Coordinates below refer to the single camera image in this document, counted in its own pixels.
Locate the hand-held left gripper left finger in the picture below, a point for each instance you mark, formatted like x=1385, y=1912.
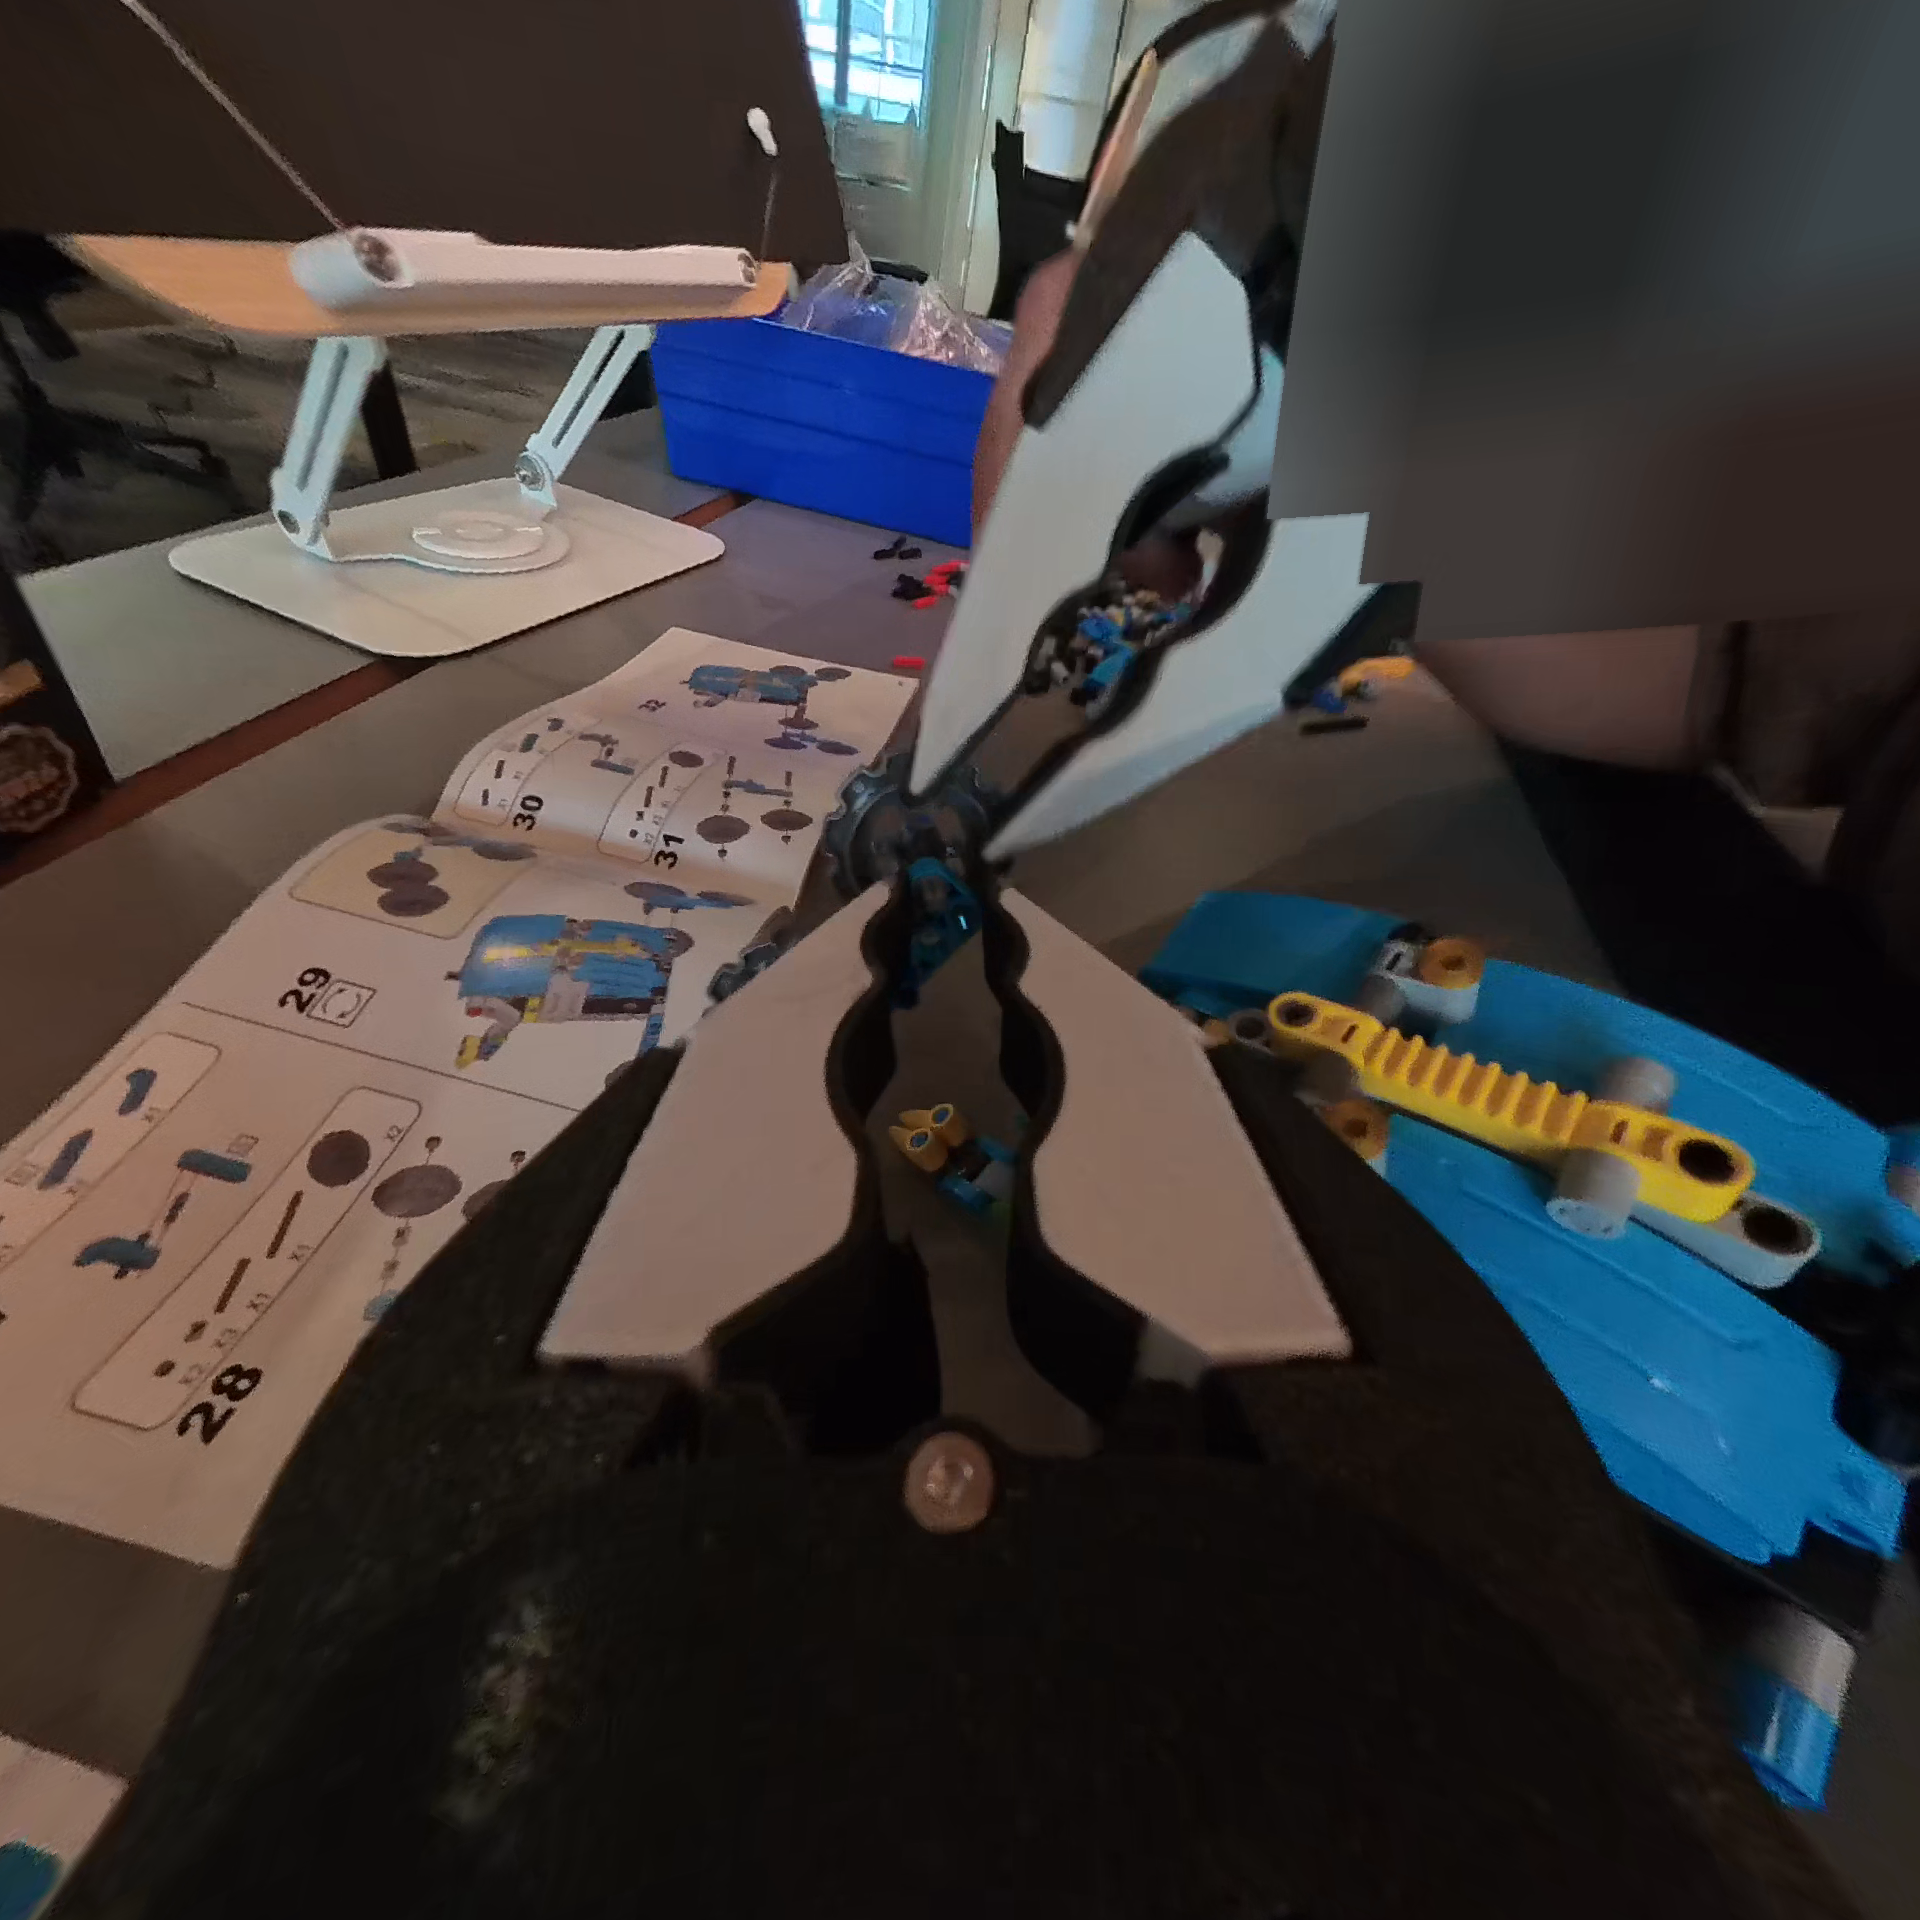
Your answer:
x=721, y=1184

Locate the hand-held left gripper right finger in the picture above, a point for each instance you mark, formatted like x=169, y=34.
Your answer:
x=1170, y=1201

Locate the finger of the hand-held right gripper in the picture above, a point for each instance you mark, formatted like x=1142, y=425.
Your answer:
x=1200, y=705
x=1050, y=511

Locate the blue beam with grey wheels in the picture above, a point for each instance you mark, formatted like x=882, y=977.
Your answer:
x=938, y=900

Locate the pile of small brick parts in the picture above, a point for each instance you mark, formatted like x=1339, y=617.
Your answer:
x=914, y=583

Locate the black chair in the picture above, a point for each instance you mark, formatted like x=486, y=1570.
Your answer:
x=1035, y=224

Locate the small yellow blue brick piece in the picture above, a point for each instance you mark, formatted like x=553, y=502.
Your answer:
x=931, y=1132

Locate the clear bags of parts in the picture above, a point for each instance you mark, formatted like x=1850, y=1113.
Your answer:
x=900, y=322

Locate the blue plastic bin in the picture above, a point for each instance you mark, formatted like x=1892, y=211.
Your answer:
x=811, y=421

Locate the bright window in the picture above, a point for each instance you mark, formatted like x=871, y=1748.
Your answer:
x=871, y=61

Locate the blue toy robot body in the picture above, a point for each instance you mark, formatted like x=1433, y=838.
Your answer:
x=1575, y=1320

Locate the white instruction booklet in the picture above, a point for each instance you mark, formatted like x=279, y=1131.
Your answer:
x=300, y=1050

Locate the white tube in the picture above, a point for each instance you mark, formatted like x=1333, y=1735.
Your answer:
x=525, y=270

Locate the dark backdrop panel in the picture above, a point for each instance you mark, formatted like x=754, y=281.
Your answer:
x=451, y=104

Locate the blue robot kit box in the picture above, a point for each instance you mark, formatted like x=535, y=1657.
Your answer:
x=38, y=780

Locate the blue sticker sheet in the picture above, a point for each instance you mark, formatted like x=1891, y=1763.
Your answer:
x=45, y=1814

